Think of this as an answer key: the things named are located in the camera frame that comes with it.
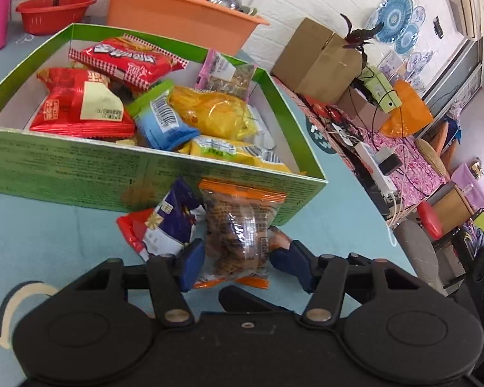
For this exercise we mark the blue snack packet with barcode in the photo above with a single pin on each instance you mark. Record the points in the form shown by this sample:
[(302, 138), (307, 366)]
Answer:
[(165, 119)]

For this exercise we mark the red plastic basin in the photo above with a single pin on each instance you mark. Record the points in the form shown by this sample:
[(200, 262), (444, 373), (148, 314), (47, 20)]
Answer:
[(54, 14)]

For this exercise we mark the pink snack packet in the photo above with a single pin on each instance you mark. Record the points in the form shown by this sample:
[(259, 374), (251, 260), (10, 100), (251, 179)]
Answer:
[(226, 73)]

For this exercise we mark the red checkered snack packet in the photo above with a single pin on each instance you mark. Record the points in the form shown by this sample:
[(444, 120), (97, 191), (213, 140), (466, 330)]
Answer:
[(125, 60)]

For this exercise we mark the black charger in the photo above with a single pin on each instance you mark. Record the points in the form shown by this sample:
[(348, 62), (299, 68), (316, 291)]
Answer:
[(389, 164)]

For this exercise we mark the woven round cushion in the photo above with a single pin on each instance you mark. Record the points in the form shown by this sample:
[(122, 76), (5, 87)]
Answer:
[(431, 155)]

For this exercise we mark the small brown cardboard box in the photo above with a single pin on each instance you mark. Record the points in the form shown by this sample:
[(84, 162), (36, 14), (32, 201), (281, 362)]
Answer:
[(367, 109)]

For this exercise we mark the black wall switch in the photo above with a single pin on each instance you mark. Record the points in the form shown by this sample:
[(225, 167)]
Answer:
[(438, 27)]

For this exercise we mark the orange plastic bag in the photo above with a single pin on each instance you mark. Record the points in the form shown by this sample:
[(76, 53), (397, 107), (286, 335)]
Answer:
[(411, 113)]

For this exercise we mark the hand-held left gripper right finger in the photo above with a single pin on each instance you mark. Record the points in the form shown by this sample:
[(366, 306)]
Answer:
[(292, 262)]

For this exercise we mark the light green carton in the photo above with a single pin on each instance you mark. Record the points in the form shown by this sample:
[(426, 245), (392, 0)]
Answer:
[(381, 90)]

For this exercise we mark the green cardboard box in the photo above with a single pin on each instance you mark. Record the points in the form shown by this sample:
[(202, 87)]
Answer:
[(64, 169)]

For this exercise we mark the grey stool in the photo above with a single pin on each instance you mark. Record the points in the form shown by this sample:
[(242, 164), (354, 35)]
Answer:
[(415, 248)]

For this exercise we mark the red oval object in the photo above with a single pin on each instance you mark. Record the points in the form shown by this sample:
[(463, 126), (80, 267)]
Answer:
[(429, 214)]

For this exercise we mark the small blue patterned plate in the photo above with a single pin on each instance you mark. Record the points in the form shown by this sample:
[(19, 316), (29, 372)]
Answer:
[(408, 38)]

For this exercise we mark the large blue patterned plate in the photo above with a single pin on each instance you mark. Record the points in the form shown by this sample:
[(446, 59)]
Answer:
[(393, 16)]

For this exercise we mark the pink floral blanket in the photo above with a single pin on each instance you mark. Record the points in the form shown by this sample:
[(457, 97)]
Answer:
[(403, 169)]

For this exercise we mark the dark red leafy plant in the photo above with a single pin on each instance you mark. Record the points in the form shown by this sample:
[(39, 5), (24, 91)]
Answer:
[(357, 36)]

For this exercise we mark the yellow snack packet with barcode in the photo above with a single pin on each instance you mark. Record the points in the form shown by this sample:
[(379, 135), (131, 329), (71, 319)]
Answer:
[(234, 152)]

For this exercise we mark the blue and red snack packet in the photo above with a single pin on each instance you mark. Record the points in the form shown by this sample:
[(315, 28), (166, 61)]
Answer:
[(169, 221)]

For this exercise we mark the orange plastic basin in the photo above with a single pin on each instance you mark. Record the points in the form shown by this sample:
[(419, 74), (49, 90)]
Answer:
[(177, 16)]

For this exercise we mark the wooden box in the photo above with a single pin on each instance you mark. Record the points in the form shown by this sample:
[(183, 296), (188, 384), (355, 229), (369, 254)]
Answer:
[(453, 205)]

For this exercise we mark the clear packet with orange stripes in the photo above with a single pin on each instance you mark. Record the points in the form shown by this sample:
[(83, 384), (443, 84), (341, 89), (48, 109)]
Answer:
[(238, 229)]

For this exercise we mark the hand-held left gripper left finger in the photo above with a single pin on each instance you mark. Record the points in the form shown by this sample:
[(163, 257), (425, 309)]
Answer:
[(191, 264)]

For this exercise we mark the white power strip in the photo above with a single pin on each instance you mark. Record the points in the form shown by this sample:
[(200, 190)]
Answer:
[(373, 165)]

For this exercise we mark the red packet with white label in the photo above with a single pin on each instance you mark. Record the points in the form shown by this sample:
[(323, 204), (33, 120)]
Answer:
[(78, 107)]

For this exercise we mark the yellow crinkled snack packet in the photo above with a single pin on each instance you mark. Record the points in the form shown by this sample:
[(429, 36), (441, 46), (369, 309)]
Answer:
[(213, 113)]

